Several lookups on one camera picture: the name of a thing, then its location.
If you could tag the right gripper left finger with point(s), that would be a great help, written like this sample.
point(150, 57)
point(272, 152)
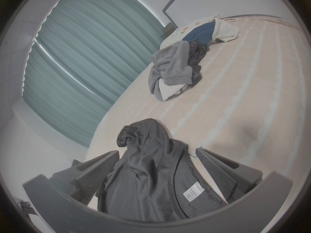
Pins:
point(94, 176)

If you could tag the blue-green curtain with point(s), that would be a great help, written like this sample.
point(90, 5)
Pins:
point(97, 37)
point(63, 98)

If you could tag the bed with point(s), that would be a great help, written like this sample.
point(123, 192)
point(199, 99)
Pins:
point(243, 93)

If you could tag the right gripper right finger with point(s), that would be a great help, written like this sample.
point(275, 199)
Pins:
point(223, 176)

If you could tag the pile of clothes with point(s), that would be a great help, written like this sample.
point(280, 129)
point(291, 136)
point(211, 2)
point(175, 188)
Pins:
point(172, 64)

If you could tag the white printed pillow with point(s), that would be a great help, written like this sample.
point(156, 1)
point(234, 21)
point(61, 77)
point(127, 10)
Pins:
point(175, 36)

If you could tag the black T-shirt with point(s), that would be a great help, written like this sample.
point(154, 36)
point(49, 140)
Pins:
point(145, 173)

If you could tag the grey bedside table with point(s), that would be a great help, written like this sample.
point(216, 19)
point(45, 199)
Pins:
point(168, 30)

